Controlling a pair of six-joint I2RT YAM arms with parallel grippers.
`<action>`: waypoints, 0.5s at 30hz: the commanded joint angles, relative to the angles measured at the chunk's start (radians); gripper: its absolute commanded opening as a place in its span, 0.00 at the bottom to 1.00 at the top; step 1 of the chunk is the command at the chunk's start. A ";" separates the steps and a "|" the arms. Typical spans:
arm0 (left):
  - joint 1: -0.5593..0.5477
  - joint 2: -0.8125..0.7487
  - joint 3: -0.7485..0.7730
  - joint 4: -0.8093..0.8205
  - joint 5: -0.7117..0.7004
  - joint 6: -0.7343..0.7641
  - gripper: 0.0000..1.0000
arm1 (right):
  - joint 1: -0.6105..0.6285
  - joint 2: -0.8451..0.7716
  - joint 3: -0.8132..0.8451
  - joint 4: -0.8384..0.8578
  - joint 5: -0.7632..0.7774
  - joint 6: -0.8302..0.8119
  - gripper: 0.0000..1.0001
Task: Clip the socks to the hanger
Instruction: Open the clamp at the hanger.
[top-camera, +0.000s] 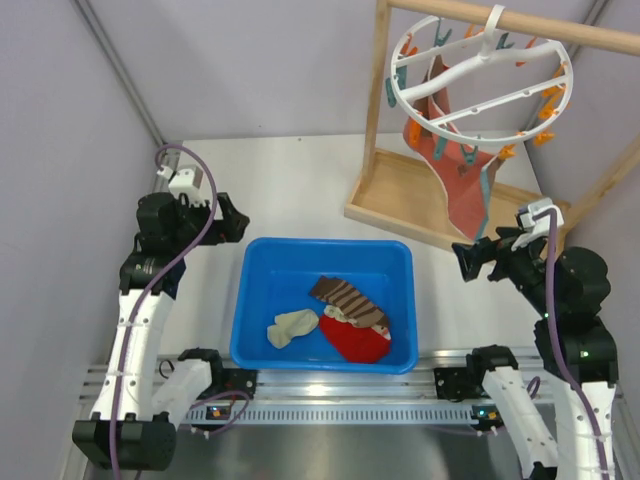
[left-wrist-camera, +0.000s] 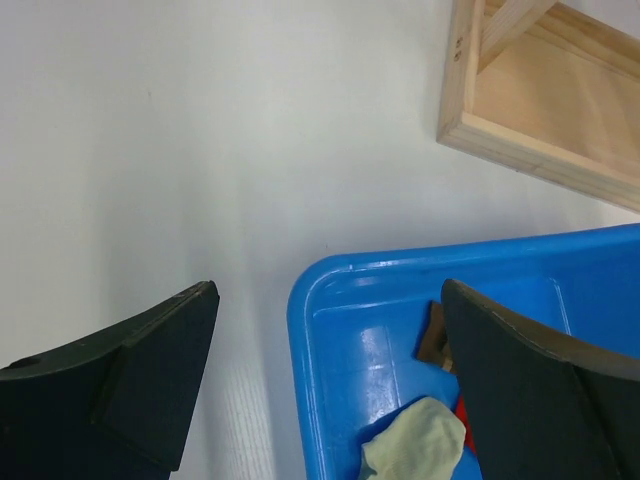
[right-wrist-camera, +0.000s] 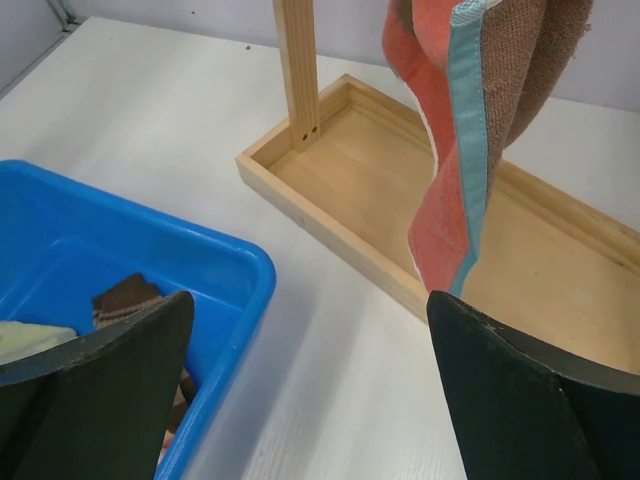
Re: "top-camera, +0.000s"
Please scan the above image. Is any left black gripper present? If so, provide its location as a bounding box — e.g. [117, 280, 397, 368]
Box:
[170, 192, 248, 253]

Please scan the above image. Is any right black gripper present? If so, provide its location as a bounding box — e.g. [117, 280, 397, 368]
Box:
[453, 223, 561, 314]

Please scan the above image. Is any pink and brown sock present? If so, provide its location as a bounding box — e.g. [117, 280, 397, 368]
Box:
[403, 54, 501, 242]

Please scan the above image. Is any teal clip front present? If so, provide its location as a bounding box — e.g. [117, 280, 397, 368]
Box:
[460, 144, 479, 166]

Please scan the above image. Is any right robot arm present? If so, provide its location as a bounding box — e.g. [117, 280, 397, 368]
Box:
[452, 227, 619, 479]

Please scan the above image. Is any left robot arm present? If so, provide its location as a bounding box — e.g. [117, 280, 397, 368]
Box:
[71, 192, 250, 474]

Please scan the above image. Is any orange clip front right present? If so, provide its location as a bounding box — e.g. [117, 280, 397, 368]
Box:
[497, 144, 516, 161]

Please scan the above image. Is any orange clip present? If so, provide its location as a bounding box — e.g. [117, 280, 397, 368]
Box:
[464, 24, 484, 38]
[497, 144, 516, 161]
[399, 33, 418, 59]
[406, 118, 422, 151]

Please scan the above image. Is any orange clip lower left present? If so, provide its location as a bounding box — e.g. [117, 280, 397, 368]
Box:
[406, 118, 422, 151]

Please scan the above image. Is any white round clip hanger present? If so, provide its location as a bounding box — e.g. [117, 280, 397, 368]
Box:
[388, 5, 574, 150]

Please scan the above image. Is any teal clip left rim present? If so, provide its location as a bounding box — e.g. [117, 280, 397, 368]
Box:
[385, 66, 407, 108]

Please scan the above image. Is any teal clip far right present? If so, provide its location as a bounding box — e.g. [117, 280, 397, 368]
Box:
[496, 32, 515, 50]

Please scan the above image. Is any teal clip holding sock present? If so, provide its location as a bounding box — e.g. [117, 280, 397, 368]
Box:
[433, 17, 453, 47]

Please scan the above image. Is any orange clip inner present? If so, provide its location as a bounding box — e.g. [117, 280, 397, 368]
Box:
[399, 33, 418, 59]

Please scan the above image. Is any orange clip far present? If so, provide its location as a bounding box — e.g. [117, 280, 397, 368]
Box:
[464, 24, 484, 38]

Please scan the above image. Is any blue plastic bin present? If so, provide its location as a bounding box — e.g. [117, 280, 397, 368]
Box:
[230, 237, 419, 375]

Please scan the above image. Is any wooden hanging rack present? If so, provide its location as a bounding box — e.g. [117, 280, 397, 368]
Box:
[344, 1, 639, 249]

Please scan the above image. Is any brown striped sock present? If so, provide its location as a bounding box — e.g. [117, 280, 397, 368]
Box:
[309, 276, 390, 329]

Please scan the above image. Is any small cream sock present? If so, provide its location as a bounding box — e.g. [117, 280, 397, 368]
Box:
[324, 305, 358, 327]

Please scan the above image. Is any red sock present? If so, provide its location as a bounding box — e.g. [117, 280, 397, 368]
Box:
[319, 315, 391, 364]

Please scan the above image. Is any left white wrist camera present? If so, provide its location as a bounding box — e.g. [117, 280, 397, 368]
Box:
[156, 165, 204, 199]

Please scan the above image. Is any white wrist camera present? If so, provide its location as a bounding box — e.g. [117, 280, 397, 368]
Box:
[156, 165, 204, 199]
[511, 197, 564, 251]

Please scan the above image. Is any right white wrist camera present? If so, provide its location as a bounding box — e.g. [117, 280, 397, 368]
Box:
[511, 197, 564, 251]

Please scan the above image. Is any aluminium mounting rail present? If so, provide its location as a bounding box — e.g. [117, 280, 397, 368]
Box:
[74, 347, 626, 426]

